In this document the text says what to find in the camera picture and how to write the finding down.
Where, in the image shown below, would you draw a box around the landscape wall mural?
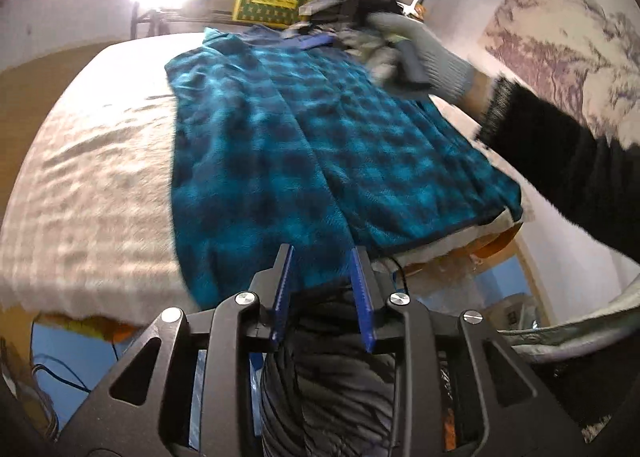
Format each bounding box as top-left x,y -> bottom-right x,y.
480,0 -> 639,146

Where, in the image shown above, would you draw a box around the black sleeved right forearm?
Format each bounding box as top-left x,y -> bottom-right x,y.
477,76 -> 639,261

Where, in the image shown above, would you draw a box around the beige checked bed blanket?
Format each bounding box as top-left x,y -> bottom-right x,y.
1,32 -> 524,325

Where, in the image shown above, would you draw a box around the black grey striped trousers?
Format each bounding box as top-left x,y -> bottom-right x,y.
260,283 -> 395,456

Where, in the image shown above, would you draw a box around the white gloved right hand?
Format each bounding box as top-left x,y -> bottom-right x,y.
340,13 -> 475,103

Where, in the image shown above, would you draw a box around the teal plaid fleece jacket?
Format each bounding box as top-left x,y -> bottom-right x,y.
165,29 -> 523,309

